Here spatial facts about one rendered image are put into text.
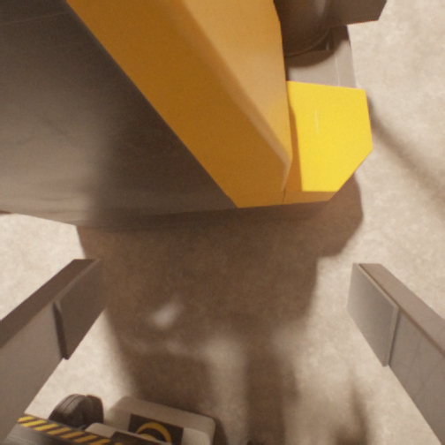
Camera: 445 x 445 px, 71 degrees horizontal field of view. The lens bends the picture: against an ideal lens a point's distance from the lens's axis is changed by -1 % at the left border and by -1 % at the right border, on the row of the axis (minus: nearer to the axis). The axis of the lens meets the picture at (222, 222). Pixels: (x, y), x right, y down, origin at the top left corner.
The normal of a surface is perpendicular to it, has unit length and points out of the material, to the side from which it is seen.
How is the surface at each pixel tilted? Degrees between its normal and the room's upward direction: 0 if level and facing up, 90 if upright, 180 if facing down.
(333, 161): 22
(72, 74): 90
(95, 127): 90
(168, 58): 90
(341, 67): 0
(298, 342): 0
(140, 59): 90
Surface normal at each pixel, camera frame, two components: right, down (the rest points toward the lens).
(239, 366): -0.13, -0.13
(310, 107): 0.25, -0.15
